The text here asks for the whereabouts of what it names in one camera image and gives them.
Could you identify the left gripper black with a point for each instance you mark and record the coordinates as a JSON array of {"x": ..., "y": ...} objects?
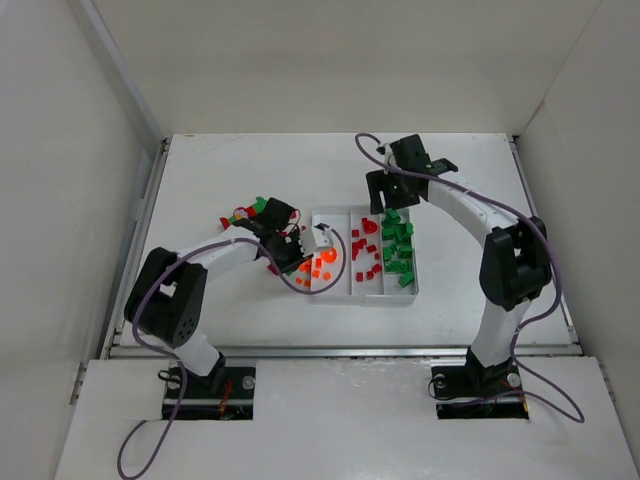
[{"x": 288, "y": 255}]

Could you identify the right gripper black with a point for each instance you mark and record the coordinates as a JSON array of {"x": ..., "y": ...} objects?
[{"x": 392, "y": 195}]

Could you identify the green lego brick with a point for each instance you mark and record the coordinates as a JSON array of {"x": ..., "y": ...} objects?
[
  {"x": 391, "y": 217},
  {"x": 406, "y": 279}
]

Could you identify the red curved lego piece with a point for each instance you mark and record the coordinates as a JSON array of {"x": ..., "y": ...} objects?
[{"x": 356, "y": 247}]

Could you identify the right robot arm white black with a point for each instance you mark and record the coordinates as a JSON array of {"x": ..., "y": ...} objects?
[{"x": 515, "y": 265}]

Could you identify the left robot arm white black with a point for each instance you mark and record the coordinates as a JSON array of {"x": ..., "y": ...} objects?
[{"x": 167, "y": 297}]

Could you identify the red arch lego in tray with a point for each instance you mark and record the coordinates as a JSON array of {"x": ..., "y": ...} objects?
[{"x": 369, "y": 227}]

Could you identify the orange round lego piece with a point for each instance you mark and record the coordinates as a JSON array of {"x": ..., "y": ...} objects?
[{"x": 329, "y": 257}]

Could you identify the white three-compartment tray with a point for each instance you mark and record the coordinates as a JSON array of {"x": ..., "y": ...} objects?
[{"x": 364, "y": 281}]

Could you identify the green lego brick in tray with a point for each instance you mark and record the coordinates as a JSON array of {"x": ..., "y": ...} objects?
[{"x": 406, "y": 279}]

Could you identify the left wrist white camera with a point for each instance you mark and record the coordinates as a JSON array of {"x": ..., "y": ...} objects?
[{"x": 316, "y": 238}]

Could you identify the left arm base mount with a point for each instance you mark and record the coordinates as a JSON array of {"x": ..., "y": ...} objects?
[{"x": 229, "y": 397}]

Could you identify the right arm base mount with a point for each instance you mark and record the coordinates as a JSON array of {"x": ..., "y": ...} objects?
[{"x": 467, "y": 392}]

